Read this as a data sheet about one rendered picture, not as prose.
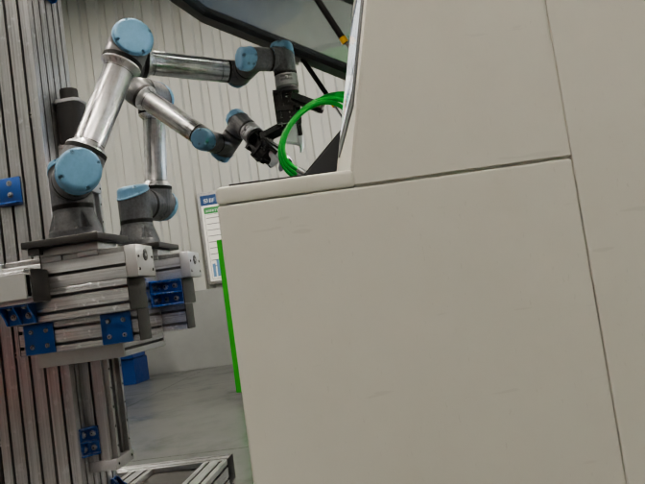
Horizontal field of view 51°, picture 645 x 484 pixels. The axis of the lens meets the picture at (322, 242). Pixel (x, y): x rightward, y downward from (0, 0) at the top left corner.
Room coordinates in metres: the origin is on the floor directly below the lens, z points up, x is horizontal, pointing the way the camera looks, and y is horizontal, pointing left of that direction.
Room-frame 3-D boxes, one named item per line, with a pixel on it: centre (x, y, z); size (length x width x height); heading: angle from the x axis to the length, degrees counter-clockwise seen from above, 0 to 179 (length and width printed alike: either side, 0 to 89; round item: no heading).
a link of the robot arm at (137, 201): (2.44, 0.66, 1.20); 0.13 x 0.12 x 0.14; 158
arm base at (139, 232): (2.44, 0.66, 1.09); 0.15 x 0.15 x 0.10
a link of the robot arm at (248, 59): (2.11, 0.14, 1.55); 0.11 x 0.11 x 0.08; 28
